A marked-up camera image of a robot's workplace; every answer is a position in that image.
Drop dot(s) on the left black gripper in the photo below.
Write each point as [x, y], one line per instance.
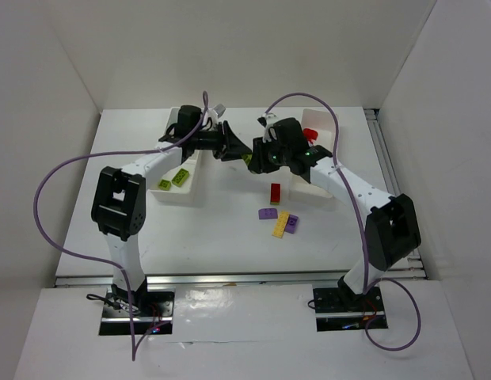
[222, 141]

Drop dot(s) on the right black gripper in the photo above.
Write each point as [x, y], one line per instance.
[257, 154]

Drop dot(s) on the lime and white lego base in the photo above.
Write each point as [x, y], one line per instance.
[247, 158]

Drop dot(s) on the small lime green lego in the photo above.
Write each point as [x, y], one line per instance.
[164, 185]

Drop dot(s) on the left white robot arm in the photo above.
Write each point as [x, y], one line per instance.
[120, 202]

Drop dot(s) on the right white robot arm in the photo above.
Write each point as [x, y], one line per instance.
[388, 224]

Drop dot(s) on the red tall lego brick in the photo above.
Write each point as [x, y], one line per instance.
[275, 194]

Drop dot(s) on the red slope lego brick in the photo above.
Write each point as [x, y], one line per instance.
[311, 135]

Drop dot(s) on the purple flat lego plate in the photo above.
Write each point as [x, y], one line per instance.
[267, 213]

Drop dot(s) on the purple square lego brick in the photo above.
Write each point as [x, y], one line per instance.
[292, 223]

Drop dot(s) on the yellow long lego plate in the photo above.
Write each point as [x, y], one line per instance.
[280, 225]

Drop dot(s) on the aluminium front rail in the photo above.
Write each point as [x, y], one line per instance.
[215, 279]

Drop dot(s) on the aluminium rail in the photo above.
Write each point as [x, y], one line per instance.
[412, 263]
[215, 279]

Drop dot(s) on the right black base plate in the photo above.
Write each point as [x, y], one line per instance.
[332, 314]

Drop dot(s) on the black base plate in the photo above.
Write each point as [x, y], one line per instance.
[158, 311]
[332, 314]

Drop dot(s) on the aluminium right side rail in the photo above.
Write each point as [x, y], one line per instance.
[412, 263]

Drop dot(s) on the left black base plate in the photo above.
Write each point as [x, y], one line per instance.
[158, 311]

